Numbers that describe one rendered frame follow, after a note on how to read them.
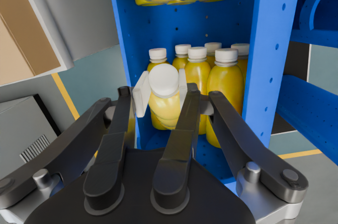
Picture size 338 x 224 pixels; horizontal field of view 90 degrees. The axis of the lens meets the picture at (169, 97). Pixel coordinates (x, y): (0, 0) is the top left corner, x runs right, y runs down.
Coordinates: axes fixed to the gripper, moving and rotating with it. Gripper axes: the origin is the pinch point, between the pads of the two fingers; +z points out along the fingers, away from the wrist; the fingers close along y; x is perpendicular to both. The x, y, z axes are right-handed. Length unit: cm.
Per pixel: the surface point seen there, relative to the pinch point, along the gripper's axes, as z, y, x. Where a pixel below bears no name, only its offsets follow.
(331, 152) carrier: 44, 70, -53
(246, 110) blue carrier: 1.3, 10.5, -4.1
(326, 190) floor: 123, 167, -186
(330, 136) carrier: 47, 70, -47
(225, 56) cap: 11.0, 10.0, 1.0
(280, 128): 109, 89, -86
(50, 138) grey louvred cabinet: 105, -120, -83
